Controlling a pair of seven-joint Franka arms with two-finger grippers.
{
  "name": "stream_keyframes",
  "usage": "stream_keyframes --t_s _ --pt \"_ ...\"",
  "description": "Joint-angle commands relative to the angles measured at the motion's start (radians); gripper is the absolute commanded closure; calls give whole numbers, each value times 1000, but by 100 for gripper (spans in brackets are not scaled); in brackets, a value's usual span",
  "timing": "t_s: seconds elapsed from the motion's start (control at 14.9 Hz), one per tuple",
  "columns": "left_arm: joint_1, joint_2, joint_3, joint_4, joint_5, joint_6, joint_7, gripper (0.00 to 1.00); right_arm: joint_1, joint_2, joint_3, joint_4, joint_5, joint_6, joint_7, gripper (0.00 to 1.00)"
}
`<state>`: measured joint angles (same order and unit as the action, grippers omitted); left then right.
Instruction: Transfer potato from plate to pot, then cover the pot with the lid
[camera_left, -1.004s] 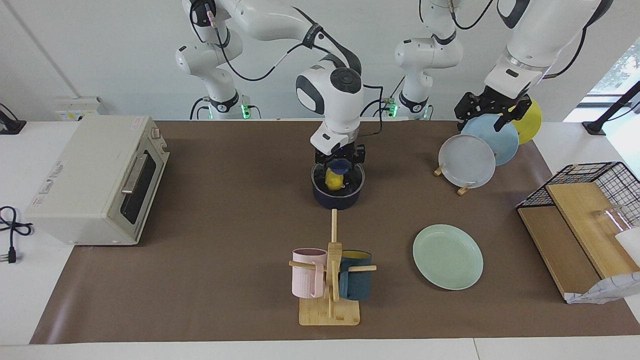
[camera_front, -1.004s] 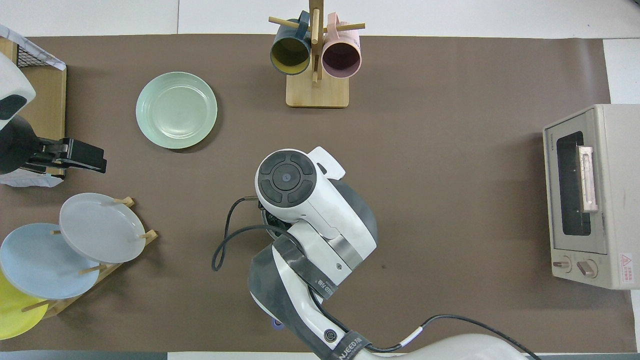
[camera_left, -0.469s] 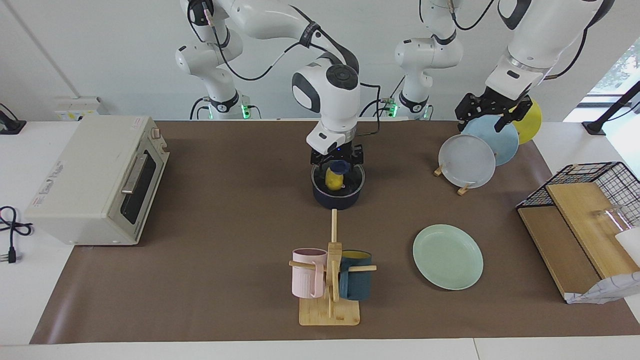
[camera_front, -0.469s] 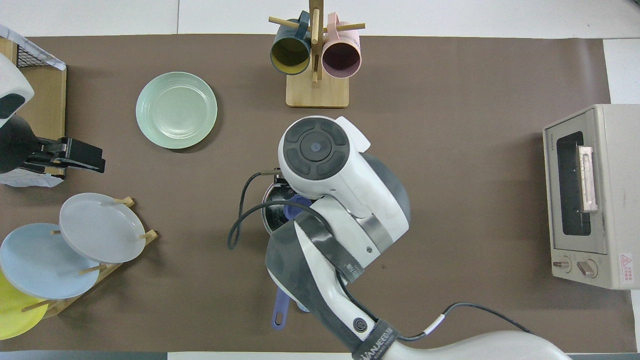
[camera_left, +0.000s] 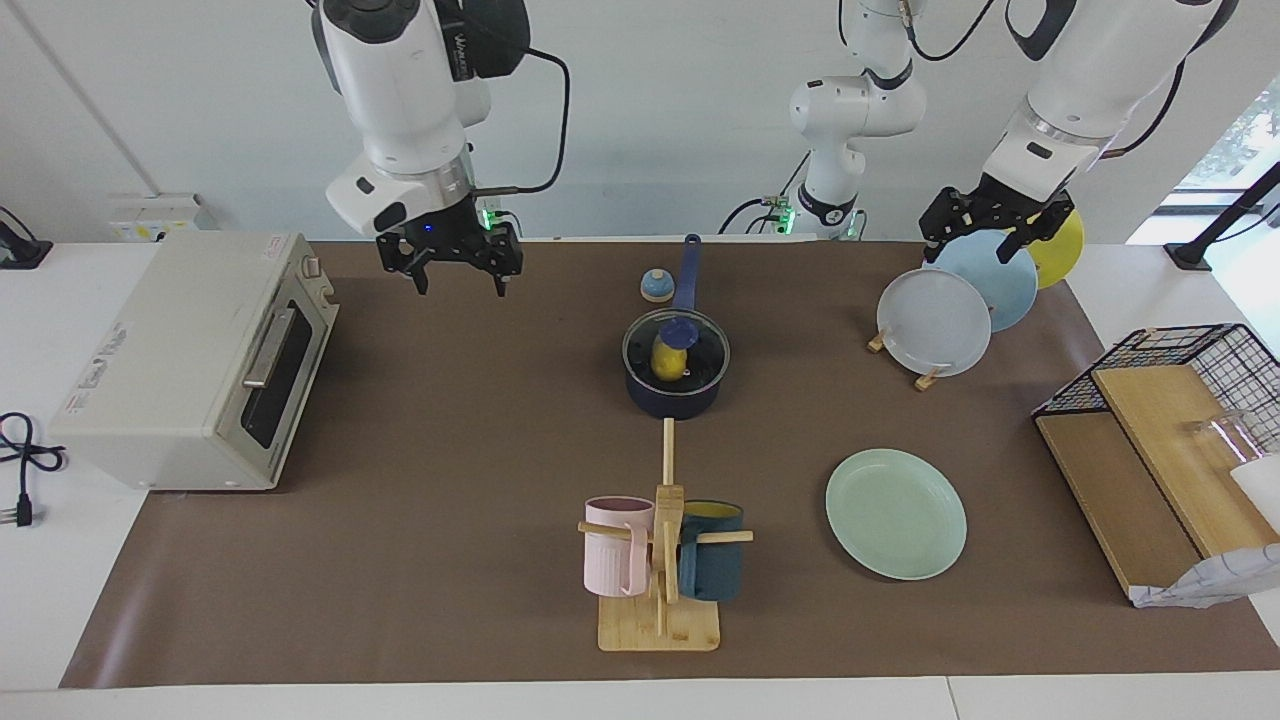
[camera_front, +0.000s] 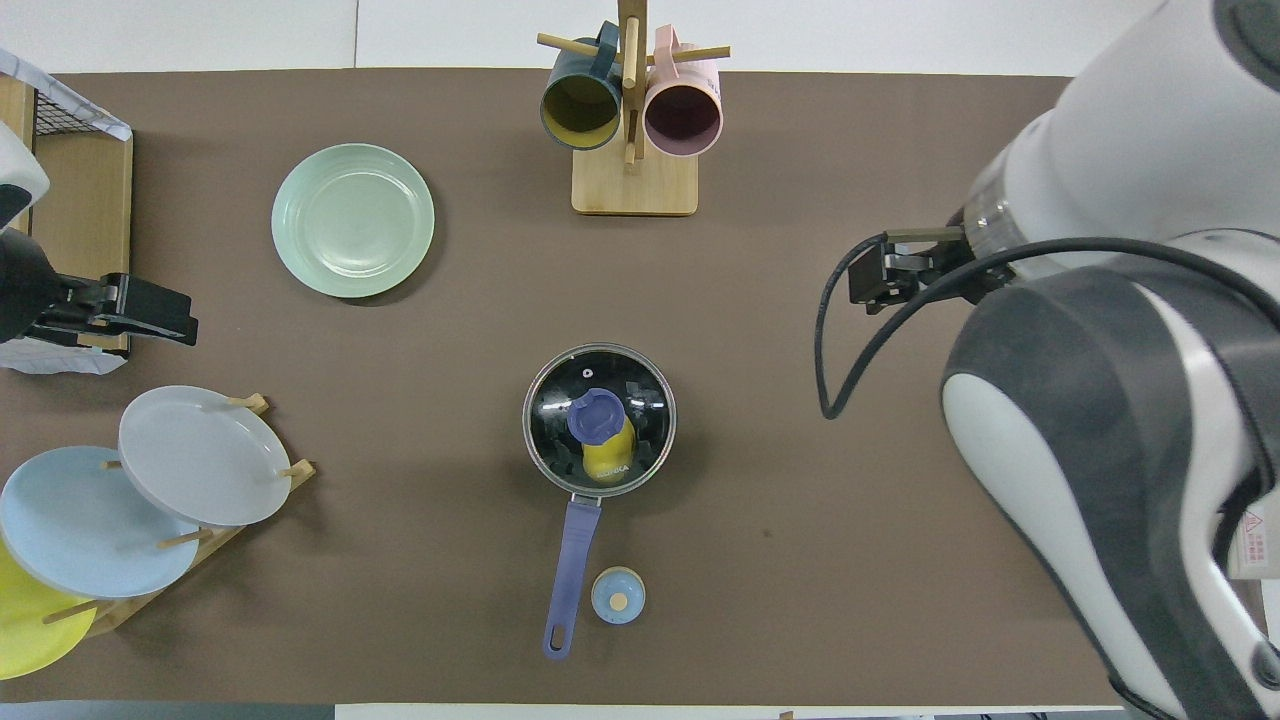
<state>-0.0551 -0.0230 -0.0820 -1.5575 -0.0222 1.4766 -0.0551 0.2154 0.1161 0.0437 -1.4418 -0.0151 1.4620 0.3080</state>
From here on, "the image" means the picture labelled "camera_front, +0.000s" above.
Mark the wooden plate rack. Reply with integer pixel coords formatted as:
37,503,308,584
40,393,317,641

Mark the brown wooden board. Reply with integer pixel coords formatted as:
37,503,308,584
30,130,134,353

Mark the yellow plate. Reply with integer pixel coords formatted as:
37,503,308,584
0,540,99,681

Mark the light blue plate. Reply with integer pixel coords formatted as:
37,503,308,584
0,445,201,601

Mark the white patterned cloth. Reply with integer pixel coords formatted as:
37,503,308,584
0,48,133,142

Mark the dark blue handled pot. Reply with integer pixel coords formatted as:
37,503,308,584
522,343,678,661

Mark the mint green plate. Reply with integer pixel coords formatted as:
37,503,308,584
272,143,437,300

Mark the wooden mug tree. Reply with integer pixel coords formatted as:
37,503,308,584
536,0,731,217

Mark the glass lid with blue knob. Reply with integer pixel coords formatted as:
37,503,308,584
524,345,677,496

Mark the dark teal mug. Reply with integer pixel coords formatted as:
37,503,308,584
540,22,624,152

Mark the pink ribbed mug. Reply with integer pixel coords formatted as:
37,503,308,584
643,25,724,159

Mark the grey plate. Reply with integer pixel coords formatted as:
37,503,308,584
118,385,293,528

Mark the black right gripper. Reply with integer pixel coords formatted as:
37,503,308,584
848,228,979,316

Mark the brown table mat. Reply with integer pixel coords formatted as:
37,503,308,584
0,68,1131,706

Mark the white crumpled sheet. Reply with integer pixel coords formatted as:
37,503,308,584
0,335,131,377

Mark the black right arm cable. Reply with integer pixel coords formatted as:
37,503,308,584
815,232,1280,421

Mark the light wooden cutting board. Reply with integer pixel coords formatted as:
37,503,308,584
0,78,36,236

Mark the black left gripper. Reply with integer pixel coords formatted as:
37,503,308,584
0,228,199,348

